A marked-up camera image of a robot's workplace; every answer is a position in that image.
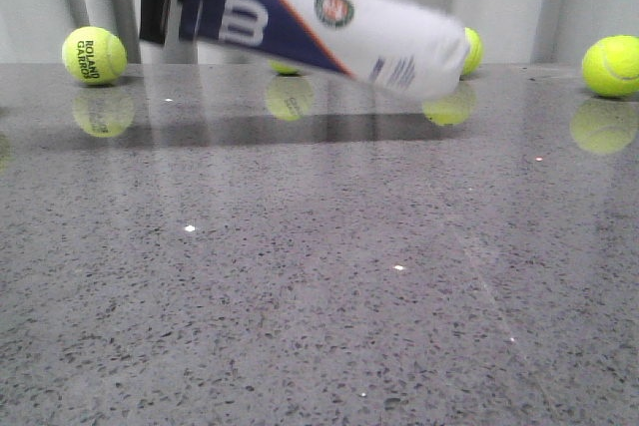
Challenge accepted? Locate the white blue tennis ball can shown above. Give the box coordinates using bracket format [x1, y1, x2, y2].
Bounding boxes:
[180, 0, 469, 102]

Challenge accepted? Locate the Roland Garros tennis ball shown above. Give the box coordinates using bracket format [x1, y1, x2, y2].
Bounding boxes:
[61, 26, 128, 85]

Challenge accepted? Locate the Head Team tennis ball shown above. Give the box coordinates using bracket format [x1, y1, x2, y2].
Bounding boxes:
[269, 60, 302, 76]

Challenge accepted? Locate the Wilson 1 tennis ball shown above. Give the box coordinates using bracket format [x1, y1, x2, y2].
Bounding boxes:
[461, 27, 483, 76]

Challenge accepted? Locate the plain yellow tennis ball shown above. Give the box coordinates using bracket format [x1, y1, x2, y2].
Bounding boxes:
[581, 35, 638, 98]

